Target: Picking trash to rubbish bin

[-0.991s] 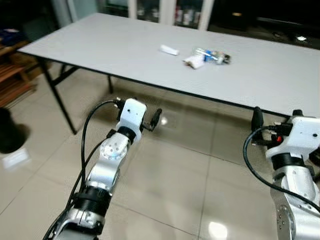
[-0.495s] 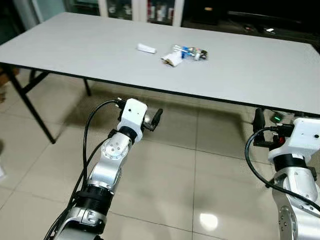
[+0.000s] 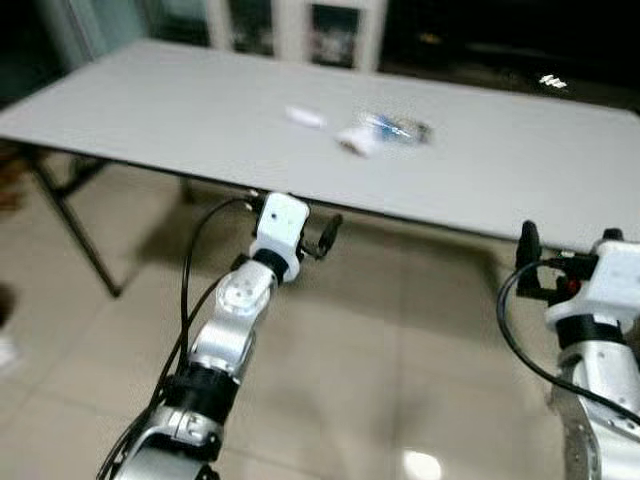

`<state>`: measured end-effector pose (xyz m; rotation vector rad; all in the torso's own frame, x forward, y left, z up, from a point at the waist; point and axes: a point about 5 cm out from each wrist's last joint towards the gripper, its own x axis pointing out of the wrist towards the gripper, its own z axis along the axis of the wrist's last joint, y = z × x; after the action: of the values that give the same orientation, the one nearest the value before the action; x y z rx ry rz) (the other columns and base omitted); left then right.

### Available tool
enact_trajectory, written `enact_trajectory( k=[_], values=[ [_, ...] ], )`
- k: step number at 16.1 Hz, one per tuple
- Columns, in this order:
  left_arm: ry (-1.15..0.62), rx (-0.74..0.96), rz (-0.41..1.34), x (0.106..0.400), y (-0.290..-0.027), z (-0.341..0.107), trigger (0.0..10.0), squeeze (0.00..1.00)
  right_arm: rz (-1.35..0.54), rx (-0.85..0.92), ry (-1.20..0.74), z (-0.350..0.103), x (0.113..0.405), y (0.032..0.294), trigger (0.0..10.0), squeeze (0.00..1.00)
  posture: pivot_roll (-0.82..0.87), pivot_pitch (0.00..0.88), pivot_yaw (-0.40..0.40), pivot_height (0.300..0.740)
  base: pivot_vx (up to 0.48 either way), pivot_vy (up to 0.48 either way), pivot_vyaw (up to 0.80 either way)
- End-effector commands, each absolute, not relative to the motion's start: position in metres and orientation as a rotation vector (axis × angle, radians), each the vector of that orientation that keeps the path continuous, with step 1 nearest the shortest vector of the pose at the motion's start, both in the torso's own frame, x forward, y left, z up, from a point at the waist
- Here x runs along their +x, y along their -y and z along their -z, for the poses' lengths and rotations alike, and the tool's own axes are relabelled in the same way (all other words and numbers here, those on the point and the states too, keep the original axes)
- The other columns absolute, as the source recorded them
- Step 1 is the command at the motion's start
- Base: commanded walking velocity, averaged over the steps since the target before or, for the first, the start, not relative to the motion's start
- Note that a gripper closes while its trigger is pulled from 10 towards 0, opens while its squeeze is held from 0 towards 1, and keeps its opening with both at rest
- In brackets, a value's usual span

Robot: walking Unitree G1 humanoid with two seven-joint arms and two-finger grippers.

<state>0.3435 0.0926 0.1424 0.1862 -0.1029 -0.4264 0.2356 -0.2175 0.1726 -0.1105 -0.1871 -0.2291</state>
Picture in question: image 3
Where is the dark cabinet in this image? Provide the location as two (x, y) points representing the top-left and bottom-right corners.
(380, 0), (640, 106)

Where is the white glass door cabinet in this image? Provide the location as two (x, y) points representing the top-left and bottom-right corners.
(205, 0), (388, 73)

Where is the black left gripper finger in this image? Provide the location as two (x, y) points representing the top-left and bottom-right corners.
(316, 213), (345, 259)

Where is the crushed white paper roll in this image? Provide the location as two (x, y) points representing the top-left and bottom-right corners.
(336, 125), (383, 158)

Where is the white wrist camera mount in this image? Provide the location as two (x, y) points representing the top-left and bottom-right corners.
(250, 193), (311, 283)
(547, 240), (640, 331)

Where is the clear plastic water bottle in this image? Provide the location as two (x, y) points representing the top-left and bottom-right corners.
(360, 110), (434, 147)

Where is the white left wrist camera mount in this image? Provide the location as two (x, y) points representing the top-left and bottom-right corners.
(250, 193), (311, 283)

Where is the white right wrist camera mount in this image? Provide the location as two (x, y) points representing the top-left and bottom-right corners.
(547, 240), (640, 331)

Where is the white folded tissue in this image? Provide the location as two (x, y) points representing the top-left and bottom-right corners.
(284, 104), (329, 130)

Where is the black folding table leg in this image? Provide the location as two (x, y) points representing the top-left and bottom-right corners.
(20, 148), (126, 299)

